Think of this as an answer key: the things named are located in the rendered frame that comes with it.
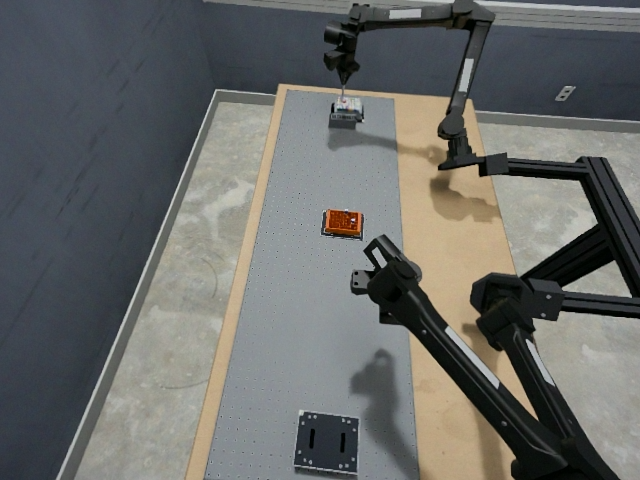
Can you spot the orange grid rack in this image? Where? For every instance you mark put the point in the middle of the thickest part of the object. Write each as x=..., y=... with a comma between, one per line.
x=338, y=217

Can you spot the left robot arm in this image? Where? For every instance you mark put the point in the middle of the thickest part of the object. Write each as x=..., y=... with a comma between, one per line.
x=548, y=451

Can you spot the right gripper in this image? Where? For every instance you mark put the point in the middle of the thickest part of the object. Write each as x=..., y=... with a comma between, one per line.
x=349, y=69

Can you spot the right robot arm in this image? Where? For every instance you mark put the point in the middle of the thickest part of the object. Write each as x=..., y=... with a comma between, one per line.
x=372, y=18

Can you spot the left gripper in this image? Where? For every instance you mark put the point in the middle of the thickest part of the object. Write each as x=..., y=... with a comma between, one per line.
x=385, y=318

